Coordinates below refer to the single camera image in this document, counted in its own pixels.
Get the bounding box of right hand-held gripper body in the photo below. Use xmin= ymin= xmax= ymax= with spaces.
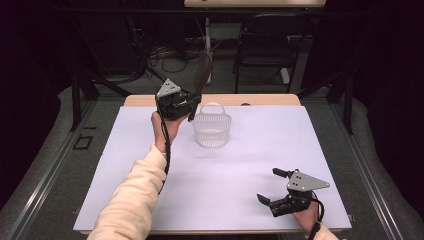
xmin=269 ymin=169 xmax=331 ymax=218

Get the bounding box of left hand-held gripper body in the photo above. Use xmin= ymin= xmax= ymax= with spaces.
xmin=155 ymin=78 xmax=195 ymax=121

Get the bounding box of aluminium floor rail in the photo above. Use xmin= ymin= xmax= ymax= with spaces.
xmin=4 ymin=99 xmax=98 ymax=240
xmin=329 ymin=101 xmax=406 ymax=240

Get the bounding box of hand-held gripper cable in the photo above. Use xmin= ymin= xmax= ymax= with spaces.
xmin=154 ymin=95 xmax=173 ymax=196
xmin=306 ymin=192 xmax=326 ymax=240

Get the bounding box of wooden desk with white legs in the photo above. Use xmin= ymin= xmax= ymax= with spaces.
xmin=183 ymin=0 xmax=327 ymax=85

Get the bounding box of white table mat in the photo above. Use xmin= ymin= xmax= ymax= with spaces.
xmin=73 ymin=105 xmax=353 ymax=233

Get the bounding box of black metal stand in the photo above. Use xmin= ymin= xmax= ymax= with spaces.
xmin=69 ymin=64 xmax=132 ymax=133
xmin=295 ymin=70 xmax=355 ymax=136

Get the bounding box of black folding chair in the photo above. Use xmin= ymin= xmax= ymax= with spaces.
xmin=232 ymin=13 xmax=313 ymax=95

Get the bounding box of bundle of floor cables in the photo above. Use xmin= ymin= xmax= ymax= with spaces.
xmin=133 ymin=16 xmax=209 ymax=95

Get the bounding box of person's right hand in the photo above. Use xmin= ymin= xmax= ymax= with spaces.
xmin=292 ymin=196 xmax=321 ymax=234

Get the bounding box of black spatula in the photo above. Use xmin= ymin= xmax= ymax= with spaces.
xmin=187 ymin=50 xmax=214 ymax=123

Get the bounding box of wooden table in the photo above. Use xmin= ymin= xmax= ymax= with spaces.
xmin=79 ymin=93 xmax=345 ymax=236

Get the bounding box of right hand-held gripper cable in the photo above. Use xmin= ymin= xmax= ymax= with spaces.
xmin=306 ymin=192 xmax=326 ymax=240

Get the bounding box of white plastic basket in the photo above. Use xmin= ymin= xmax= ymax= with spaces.
xmin=192 ymin=102 xmax=232 ymax=148

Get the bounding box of left hand-held gripper cable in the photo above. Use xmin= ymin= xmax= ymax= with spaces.
xmin=154 ymin=95 xmax=173 ymax=196

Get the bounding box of black tape square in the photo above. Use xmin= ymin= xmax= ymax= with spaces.
xmin=72 ymin=134 xmax=95 ymax=151

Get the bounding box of person's left hand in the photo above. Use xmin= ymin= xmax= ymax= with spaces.
xmin=150 ymin=111 xmax=188 ymax=154

